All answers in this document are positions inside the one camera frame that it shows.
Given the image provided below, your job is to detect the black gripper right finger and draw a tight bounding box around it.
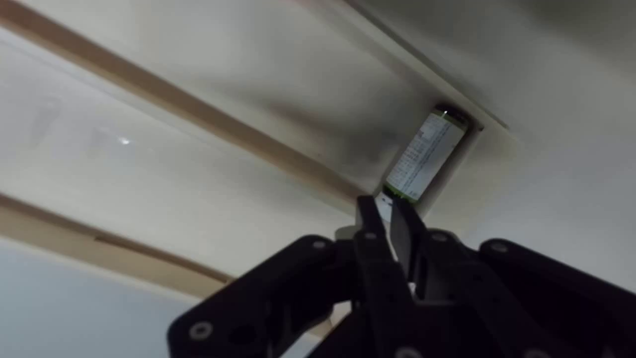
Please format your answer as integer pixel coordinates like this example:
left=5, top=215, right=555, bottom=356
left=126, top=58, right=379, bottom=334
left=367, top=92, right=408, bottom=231
left=390, top=199, right=636, bottom=358

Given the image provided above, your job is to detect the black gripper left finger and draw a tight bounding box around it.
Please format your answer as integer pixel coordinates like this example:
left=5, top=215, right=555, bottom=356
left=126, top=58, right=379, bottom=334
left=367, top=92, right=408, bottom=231
left=168, top=197, right=412, bottom=358

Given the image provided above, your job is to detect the white bottle green band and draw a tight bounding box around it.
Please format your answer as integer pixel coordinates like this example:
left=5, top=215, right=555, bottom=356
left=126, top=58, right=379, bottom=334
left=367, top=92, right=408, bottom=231
left=377, top=104, right=470, bottom=269

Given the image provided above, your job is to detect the wooden two-compartment tray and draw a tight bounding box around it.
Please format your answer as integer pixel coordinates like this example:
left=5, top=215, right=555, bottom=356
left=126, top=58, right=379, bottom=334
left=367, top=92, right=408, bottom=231
left=0, top=0, right=514, bottom=358

